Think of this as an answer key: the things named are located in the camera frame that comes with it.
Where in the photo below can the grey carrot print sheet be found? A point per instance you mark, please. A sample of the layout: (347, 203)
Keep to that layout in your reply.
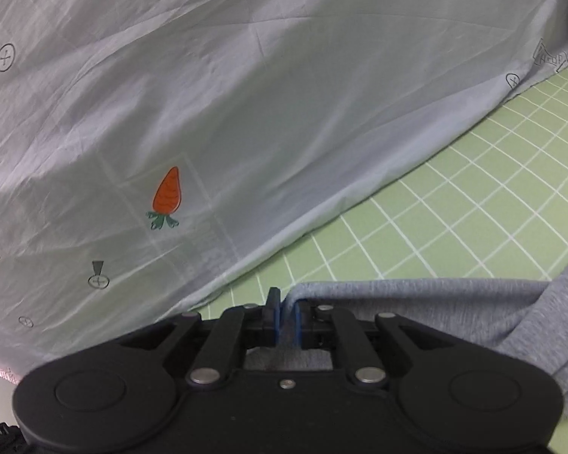
(151, 151)

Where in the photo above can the grey sweatpants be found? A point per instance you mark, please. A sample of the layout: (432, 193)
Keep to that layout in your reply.
(524, 319)

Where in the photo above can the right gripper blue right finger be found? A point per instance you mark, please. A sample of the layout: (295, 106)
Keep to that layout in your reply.
(303, 323)

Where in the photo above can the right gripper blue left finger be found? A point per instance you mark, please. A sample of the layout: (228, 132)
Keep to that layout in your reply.
(272, 317)

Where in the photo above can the green grid mat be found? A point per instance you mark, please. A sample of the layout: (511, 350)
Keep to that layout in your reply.
(492, 205)

